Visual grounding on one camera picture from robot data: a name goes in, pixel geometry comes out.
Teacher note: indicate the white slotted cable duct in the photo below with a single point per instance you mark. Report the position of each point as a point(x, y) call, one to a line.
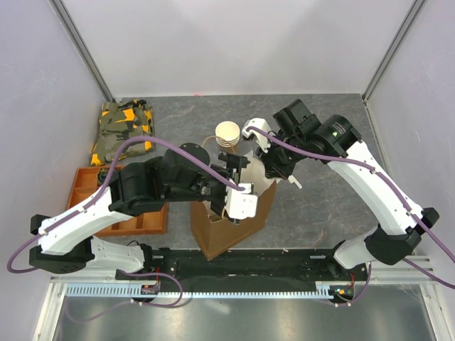
point(136, 290)

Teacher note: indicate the brown paper bag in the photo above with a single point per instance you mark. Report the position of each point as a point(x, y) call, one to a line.
point(213, 232)

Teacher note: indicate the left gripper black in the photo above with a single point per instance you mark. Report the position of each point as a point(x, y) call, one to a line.
point(235, 164)

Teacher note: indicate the stack of paper cups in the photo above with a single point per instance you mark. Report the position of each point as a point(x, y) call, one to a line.
point(227, 133)

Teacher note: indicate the white stir stick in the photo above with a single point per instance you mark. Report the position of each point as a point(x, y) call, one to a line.
point(294, 181)

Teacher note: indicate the orange wooden compartment tray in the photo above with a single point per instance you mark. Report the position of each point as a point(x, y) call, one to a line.
point(86, 183)

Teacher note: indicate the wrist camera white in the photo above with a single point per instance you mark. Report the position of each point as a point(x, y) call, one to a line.
point(240, 204)
point(256, 129)

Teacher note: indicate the camouflage cloth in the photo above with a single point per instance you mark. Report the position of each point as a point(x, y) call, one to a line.
point(119, 121)

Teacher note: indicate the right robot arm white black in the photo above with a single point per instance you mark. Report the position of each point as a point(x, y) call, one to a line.
point(339, 145)

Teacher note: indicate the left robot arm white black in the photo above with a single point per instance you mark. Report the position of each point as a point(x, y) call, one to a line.
point(68, 242)

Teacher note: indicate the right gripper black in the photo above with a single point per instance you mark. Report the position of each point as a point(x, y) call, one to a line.
point(272, 168)

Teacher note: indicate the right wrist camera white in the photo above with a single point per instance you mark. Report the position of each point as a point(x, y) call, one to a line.
point(256, 129)

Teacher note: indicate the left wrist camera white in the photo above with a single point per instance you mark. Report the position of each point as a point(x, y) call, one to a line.
point(240, 204)

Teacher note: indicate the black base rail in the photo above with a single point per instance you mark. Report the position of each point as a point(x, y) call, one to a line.
point(247, 270)

